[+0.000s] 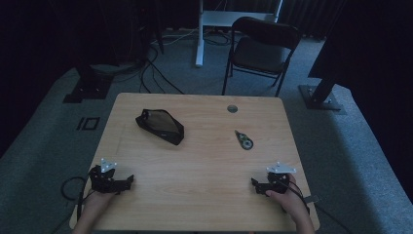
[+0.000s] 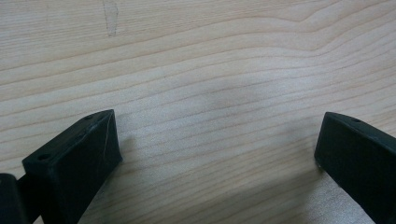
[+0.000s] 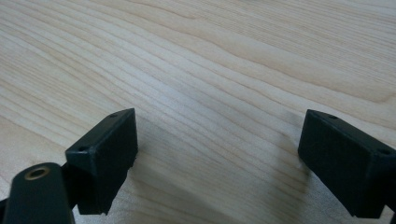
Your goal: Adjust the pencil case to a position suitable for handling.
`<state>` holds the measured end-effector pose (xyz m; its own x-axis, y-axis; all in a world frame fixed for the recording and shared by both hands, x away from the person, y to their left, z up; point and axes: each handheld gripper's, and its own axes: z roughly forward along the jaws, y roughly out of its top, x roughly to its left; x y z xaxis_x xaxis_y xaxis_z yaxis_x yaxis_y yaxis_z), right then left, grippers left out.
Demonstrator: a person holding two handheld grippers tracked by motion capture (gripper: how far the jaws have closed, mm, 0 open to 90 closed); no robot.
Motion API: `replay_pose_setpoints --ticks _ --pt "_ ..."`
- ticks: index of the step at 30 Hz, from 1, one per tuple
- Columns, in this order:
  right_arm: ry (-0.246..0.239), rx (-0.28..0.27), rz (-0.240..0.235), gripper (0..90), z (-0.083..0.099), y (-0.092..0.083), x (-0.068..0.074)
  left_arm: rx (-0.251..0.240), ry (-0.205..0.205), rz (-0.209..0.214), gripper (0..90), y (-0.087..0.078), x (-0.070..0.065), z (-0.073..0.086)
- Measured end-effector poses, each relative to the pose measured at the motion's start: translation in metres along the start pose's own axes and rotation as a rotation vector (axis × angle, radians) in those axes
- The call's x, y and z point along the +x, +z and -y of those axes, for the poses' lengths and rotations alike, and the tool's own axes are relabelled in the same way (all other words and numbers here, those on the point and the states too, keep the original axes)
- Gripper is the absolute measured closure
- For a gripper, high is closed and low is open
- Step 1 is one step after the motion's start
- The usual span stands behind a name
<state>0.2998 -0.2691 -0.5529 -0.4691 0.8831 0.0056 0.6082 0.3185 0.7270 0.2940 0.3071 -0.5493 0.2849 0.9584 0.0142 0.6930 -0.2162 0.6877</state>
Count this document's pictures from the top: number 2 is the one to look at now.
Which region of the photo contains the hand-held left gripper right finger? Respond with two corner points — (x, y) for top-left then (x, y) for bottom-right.
(314, 111), (396, 224)

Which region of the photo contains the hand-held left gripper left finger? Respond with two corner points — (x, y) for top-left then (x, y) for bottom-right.
(17, 108), (123, 224)

